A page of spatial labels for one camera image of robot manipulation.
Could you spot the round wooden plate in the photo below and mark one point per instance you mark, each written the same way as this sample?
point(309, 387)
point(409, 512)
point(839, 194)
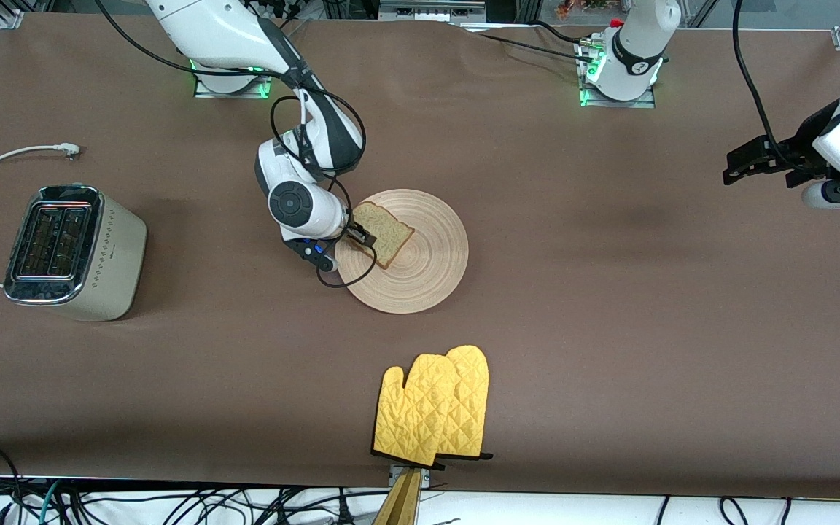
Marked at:
point(420, 277)

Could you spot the orange background object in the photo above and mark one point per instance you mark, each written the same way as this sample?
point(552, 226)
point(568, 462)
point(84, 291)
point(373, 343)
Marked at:
point(569, 9)

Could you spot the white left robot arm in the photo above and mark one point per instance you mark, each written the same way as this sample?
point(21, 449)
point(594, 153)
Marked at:
point(635, 51)

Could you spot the small aluminium corner bracket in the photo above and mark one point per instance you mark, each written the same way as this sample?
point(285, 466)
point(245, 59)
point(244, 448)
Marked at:
point(8, 18)

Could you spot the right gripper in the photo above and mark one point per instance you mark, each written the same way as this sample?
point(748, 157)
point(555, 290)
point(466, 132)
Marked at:
point(359, 235)

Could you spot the grey metal box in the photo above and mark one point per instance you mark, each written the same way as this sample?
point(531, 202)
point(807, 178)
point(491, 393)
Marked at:
point(427, 11)

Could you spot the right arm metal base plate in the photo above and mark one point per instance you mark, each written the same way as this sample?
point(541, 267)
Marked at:
point(234, 94)

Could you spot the cream and chrome toaster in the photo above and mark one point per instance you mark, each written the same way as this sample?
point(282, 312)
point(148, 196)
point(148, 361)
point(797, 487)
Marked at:
point(117, 255)

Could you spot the yellow quilted oven mitt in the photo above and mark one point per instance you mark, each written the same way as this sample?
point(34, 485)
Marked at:
point(413, 408)
point(472, 394)

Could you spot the wooden camera post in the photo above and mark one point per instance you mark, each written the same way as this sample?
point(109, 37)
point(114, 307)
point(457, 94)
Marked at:
point(402, 507)

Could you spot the slice of bread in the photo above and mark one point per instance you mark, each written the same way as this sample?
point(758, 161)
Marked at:
point(391, 237)

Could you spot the small metal post bracket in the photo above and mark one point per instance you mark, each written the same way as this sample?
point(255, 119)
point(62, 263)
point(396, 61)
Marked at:
point(393, 474)

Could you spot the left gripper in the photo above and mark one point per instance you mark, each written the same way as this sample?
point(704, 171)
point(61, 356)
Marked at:
point(792, 155)

